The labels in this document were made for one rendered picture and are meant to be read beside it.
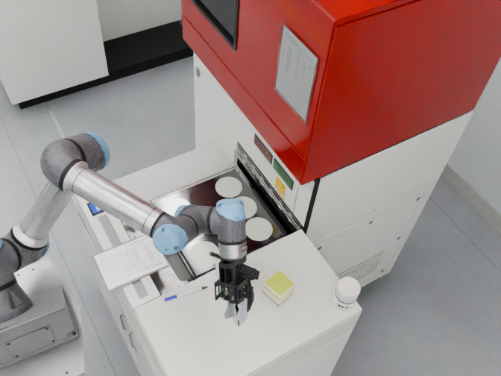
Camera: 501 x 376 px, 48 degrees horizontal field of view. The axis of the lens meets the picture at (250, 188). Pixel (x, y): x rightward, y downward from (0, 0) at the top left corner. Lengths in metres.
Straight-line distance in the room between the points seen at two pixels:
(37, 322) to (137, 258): 0.35
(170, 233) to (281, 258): 0.59
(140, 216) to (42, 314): 0.48
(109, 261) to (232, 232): 0.54
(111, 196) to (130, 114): 2.25
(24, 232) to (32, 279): 0.26
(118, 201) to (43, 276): 0.68
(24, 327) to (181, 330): 0.45
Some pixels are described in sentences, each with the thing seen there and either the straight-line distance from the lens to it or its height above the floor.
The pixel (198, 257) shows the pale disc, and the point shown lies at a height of 0.90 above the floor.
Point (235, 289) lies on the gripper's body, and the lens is 1.50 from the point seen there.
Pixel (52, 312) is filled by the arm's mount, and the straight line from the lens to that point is 1.74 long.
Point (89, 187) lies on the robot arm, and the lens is 1.47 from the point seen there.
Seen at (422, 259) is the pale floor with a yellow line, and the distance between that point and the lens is 3.18.
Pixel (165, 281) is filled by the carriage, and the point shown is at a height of 0.88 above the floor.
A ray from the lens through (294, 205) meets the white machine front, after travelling 1.92.
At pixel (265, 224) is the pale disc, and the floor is 0.90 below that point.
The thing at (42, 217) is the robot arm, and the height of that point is 1.14.
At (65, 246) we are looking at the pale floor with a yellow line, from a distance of 3.09.
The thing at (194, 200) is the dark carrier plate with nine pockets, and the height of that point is 0.90.
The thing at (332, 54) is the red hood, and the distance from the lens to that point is 1.37.
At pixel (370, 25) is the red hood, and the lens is 1.40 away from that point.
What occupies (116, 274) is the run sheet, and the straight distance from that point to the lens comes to 1.83.
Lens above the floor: 2.54
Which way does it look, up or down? 51 degrees down
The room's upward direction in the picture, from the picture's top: 6 degrees clockwise
